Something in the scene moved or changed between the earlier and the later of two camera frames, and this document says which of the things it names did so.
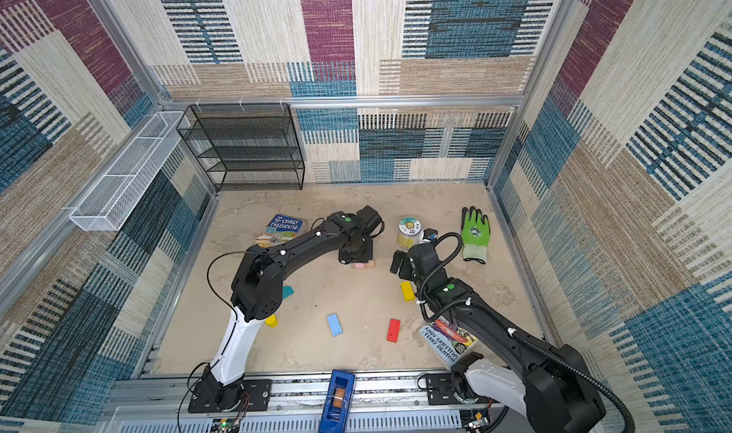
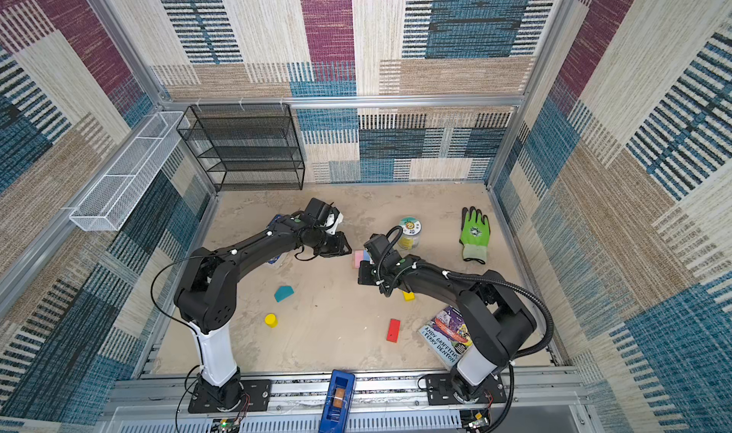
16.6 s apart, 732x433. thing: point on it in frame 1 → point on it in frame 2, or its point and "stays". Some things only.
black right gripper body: x=407 y=271 → x=373 y=273
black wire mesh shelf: x=245 y=147 stays
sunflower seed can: x=409 y=231 stays
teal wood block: x=287 y=292 stays
